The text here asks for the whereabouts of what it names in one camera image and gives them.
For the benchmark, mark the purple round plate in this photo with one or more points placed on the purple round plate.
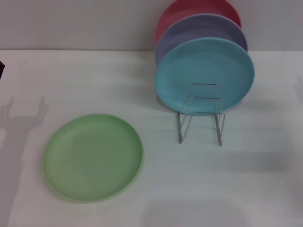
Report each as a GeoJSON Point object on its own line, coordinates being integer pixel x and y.
{"type": "Point", "coordinates": [201, 27]}

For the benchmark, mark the light blue round plate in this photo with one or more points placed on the light blue round plate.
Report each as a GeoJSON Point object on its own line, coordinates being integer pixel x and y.
{"type": "Point", "coordinates": [203, 63]}

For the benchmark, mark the green round plate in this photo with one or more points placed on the green round plate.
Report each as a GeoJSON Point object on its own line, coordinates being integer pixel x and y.
{"type": "Point", "coordinates": [94, 158]}

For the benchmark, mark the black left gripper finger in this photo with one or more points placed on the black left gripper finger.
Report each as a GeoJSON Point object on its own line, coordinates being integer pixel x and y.
{"type": "Point", "coordinates": [1, 69]}

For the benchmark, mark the red round plate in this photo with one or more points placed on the red round plate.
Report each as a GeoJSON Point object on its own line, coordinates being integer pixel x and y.
{"type": "Point", "coordinates": [189, 9]}

